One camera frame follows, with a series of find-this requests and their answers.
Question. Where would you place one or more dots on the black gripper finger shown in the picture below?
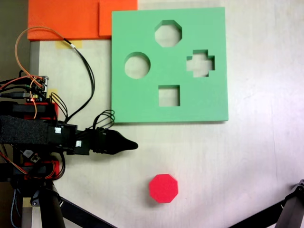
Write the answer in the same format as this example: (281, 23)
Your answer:
(121, 145)

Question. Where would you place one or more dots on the red octagonal block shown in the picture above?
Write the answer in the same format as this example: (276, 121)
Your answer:
(164, 187)

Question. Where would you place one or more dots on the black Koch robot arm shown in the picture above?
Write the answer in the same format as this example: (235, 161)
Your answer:
(23, 129)

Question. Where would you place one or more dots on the large orange foam block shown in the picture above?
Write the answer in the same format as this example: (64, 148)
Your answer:
(61, 16)

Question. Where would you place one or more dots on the red and black clamp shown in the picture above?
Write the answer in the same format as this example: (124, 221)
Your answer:
(51, 166)
(51, 111)

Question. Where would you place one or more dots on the small yellow tape piece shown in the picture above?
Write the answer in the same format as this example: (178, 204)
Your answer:
(26, 203)
(54, 91)

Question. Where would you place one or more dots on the black circuit board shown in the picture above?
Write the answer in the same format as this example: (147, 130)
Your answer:
(29, 154)

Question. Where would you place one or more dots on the black tripod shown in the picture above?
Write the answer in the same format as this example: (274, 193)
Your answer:
(51, 209)
(289, 209)

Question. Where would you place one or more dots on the green shape sorter board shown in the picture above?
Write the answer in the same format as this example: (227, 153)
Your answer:
(190, 99)

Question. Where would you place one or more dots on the wide yellow tape piece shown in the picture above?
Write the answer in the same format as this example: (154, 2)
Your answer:
(78, 44)

